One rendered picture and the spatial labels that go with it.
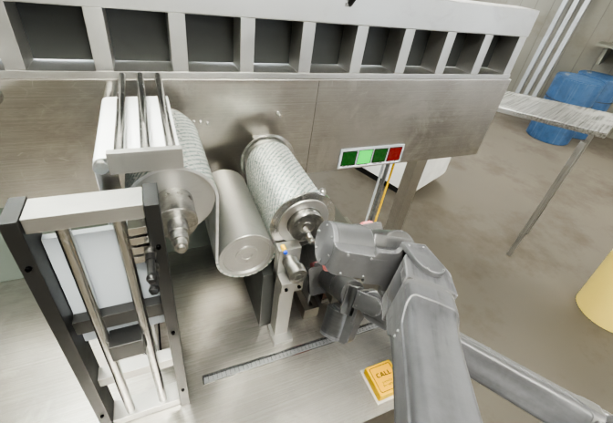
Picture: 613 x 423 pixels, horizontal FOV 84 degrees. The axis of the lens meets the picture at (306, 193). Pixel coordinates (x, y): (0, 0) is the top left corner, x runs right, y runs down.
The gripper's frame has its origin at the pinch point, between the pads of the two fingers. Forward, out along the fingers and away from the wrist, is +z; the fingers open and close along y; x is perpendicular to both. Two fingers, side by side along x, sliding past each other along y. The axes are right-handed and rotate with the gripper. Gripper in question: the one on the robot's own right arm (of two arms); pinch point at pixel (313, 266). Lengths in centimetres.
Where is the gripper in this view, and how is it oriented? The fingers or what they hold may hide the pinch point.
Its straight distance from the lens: 89.1
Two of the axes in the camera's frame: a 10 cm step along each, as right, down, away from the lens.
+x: -0.8, -9.9, -1.4
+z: -3.9, -1.0, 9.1
